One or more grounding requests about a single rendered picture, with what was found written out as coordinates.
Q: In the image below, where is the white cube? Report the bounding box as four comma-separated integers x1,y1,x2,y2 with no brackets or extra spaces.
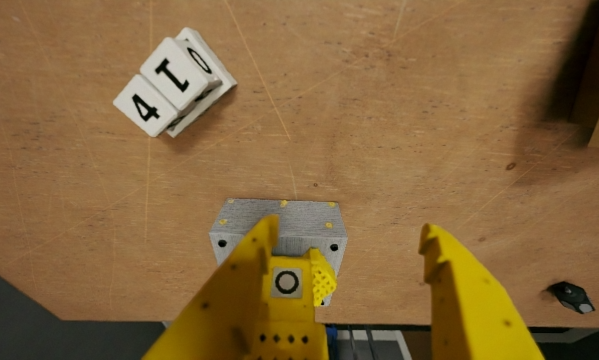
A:
140,37,222,110
113,75,195,137

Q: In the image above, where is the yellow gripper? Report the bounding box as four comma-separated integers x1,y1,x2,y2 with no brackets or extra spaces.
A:
141,214,545,360

